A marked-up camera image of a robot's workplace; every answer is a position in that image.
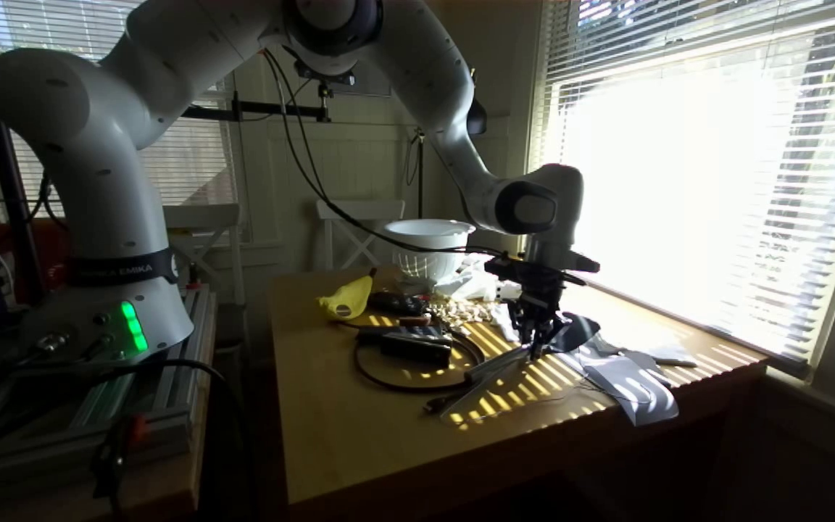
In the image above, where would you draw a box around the white folded cloth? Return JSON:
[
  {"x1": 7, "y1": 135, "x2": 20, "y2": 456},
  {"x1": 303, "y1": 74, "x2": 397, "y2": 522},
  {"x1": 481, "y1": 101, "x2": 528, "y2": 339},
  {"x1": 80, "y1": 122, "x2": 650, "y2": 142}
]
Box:
[
  {"x1": 557, "y1": 343, "x2": 684, "y2": 430},
  {"x1": 487, "y1": 296, "x2": 528, "y2": 343},
  {"x1": 594, "y1": 326, "x2": 705, "y2": 371}
]

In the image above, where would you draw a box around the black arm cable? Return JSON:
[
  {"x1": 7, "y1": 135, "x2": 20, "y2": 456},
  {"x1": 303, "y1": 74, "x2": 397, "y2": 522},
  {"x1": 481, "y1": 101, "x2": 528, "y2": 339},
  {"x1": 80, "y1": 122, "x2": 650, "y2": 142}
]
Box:
[{"x1": 258, "y1": 45, "x2": 441, "y2": 256}]

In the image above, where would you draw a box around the grey and black stapler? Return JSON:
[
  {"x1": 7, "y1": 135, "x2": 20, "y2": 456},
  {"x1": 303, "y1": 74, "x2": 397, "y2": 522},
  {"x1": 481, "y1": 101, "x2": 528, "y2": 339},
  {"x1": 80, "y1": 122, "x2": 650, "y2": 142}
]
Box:
[{"x1": 377, "y1": 326, "x2": 455, "y2": 368}]

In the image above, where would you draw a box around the black horizontal mounting pole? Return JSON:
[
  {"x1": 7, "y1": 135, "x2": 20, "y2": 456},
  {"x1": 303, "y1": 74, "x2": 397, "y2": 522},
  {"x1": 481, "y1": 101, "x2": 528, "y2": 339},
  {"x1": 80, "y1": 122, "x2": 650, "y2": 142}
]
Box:
[{"x1": 177, "y1": 94, "x2": 335, "y2": 127}]

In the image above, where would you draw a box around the black looped cable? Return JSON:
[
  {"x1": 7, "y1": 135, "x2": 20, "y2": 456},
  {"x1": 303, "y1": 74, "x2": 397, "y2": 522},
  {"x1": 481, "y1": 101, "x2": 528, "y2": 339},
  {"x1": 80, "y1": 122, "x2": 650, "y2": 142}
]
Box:
[{"x1": 349, "y1": 322, "x2": 489, "y2": 398}]

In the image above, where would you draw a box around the black remote control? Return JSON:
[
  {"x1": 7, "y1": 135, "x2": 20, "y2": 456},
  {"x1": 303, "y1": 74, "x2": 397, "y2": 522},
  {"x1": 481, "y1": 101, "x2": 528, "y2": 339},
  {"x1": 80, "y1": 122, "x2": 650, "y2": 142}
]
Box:
[{"x1": 364, "y1": 291, "x2": 431, "y2": 322}]

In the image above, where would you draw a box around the yellow banana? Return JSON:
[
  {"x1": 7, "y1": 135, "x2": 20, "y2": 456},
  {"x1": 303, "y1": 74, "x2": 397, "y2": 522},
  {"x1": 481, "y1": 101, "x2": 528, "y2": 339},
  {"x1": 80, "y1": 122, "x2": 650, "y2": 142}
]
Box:
[{"x1": 315, "y1": 274, "x2": 378, "y2": 326}]

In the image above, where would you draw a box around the white crumpled cloth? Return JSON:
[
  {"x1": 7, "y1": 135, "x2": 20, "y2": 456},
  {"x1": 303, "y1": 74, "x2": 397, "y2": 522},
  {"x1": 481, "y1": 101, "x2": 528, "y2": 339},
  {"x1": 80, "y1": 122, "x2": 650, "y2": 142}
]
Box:
[{"x1": 448, "y1": 252, "x2": 499, "y2": 304}]

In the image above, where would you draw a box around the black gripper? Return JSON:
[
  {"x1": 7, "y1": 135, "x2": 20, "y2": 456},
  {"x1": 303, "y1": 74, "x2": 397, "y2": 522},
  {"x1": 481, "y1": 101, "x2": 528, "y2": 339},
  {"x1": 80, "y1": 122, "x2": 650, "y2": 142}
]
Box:
[{"x1": 481, "y1": 246, "x2": 602, "y2": 352}]

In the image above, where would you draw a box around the white background chair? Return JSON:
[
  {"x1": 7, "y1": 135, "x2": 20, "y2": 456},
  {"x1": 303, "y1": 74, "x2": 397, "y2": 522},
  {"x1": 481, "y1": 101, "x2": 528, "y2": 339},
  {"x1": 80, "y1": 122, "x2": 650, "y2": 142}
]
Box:
[{"x1": 313, "y1": 195, "x2": 412, "y2": 275}]

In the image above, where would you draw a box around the white green device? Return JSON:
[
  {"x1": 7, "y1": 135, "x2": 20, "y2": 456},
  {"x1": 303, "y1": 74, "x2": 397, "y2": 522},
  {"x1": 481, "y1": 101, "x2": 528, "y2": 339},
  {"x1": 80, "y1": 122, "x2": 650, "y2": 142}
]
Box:
[{"x1": 0, "y1": 288, "x2": 219, "y2": 491}]

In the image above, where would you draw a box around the large white window blind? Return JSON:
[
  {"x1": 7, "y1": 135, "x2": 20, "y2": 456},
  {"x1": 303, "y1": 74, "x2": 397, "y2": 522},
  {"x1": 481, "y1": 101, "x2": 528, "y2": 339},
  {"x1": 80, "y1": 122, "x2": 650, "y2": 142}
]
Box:
[{"x1": 539, "y1": 0, "x2": 835, "y2": 368}]

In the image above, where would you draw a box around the white plastic colander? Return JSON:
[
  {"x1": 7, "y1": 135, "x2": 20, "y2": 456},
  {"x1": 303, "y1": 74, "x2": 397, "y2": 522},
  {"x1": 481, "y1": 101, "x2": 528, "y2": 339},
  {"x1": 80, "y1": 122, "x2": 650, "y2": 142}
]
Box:
[{"x1": 377, "y1": 216, "x2": 478, "y2": 293}]

